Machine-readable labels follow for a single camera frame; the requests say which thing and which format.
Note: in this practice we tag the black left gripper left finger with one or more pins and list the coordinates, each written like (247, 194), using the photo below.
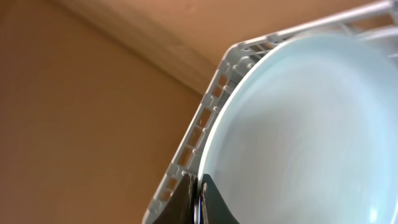
(180, 208)

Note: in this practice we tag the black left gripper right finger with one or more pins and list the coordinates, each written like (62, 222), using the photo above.
(213, 208)

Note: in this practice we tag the light blue round plate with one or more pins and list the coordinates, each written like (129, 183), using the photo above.
(309, 135)

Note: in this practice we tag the grey plastic dishwasher rack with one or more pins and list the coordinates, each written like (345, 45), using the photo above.
(235, 64)

